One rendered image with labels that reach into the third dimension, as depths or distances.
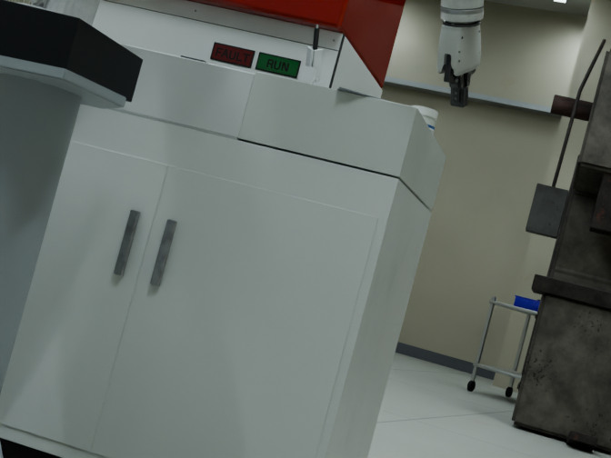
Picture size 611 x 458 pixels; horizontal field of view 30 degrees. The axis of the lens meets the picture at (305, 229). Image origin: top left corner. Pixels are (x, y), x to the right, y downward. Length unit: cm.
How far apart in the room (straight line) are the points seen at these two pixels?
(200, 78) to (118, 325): 55
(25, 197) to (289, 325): 58
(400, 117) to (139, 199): 57
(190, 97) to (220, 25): 72
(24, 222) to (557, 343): 536
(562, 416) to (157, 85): 512
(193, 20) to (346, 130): 93
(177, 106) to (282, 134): 24
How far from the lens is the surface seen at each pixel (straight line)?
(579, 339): 721
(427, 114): 286
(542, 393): 722
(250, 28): 310
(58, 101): 219
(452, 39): 228
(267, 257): 233
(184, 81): 244
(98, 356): 244
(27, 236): 219
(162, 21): 318
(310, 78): 266
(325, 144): 234
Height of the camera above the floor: 58
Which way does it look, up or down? 2 degrees up
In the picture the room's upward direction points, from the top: 15 degrees clockwise
